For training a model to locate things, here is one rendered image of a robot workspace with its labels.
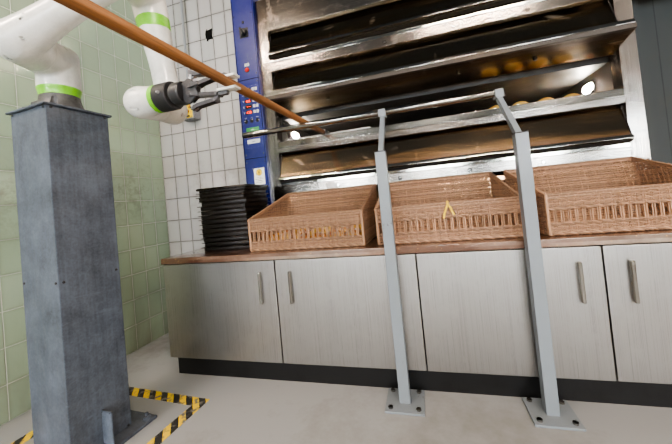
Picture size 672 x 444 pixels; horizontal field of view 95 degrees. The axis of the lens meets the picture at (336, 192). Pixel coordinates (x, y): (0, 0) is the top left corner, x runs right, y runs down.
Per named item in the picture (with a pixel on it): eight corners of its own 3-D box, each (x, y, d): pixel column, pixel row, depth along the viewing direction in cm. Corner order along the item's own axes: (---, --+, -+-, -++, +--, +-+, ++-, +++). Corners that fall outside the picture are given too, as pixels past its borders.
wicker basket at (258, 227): (291, 237, 190) (286, 192, 191) (382, 231, 174) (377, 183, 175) (247, 252, 143) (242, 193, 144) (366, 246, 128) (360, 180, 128)
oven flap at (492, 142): (281, 183, 192) (283, 154, 199) (629, 142, 144) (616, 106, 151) (278, 180, 188) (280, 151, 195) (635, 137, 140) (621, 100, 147)
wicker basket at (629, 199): (506, 223, 157) (500, 169, 157) (640, 214, 143) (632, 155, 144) (547, 237, 109) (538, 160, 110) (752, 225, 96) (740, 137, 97)
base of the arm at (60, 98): (5, 118, 114) (4, 102, 114) (53, 126, 128) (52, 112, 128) (49, 105, 105) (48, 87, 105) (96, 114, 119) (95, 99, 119)
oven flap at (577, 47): (263, 101, 180) (279, 115, 198) (638, 26, 132) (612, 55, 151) (263, 97, 180) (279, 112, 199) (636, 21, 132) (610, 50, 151)
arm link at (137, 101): (116, 118, 103) (112, 85, 102) (149, 124, 115) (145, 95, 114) (149, 111, 99) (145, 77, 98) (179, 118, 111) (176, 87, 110)
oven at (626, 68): (339, 263, 380) (322, 95, 385) (531, 255, 324) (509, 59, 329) (261, 330, 196) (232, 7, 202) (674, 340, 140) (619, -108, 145)
